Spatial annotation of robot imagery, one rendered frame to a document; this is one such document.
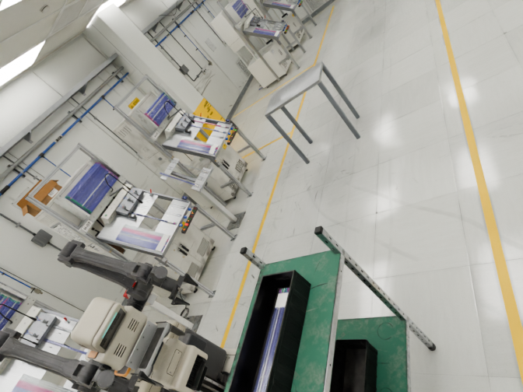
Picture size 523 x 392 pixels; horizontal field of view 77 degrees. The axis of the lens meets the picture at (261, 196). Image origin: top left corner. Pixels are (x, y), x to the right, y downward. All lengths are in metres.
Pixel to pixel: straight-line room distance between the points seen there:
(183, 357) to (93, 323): 0.54
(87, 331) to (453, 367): 1.76
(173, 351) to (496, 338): 1.63
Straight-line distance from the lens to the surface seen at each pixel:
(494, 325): 2.12
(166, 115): 4.59
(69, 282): 5.05
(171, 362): 2.00
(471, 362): 2.08
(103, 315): 1.77
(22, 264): 4.95
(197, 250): 3.98
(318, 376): 1.20
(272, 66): 7.33
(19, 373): 3.30
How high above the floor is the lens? 1.89
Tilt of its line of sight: 27 degrees down
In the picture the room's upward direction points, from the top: 46 degrees counter-clockwise
